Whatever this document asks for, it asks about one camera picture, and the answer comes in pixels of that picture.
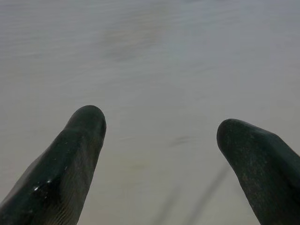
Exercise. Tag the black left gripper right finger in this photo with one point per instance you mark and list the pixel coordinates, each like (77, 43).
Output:
(264, 171)

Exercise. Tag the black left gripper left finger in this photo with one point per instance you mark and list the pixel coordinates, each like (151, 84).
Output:
(61, 168)

